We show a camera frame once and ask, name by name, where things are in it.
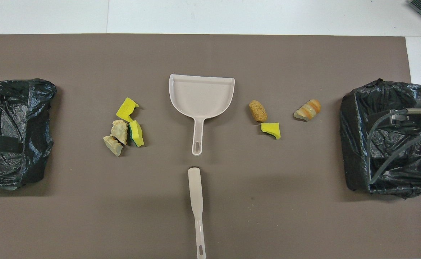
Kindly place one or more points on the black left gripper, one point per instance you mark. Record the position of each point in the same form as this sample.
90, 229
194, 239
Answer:
1, 144

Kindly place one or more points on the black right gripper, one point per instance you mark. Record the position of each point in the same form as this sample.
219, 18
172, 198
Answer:
411, 122

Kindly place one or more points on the orange striped croissant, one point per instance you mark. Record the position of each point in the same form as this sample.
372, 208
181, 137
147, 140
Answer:
307, 109

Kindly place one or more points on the wedge beige bread piece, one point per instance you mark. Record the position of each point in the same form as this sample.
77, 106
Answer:
113, 145

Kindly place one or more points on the lumpy beige bread piece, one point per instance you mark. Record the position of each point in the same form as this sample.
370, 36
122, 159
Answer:
119, 131

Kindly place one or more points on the notched yellow sponge piece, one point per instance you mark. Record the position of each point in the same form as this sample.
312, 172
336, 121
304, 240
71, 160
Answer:
126, 108

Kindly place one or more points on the yellow sponge with green layer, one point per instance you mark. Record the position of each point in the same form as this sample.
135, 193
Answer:
137, 133

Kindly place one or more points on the small yellow sponge wedge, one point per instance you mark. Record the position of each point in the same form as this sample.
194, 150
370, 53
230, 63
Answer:
270, 128

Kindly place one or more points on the brown oval bread roll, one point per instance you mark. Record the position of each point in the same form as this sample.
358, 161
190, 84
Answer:
257, 110

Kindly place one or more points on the beige brush with black bristles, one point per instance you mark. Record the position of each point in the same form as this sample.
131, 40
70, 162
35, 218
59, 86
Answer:
195, 187

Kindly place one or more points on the beige plastic dustpan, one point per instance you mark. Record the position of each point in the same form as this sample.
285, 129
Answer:
199, 97

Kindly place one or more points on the black bag lined bin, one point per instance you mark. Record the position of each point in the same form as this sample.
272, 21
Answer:
386, 97
12, 115

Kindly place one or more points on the large brown table mat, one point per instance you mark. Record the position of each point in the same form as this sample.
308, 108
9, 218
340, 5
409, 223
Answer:
268, 201

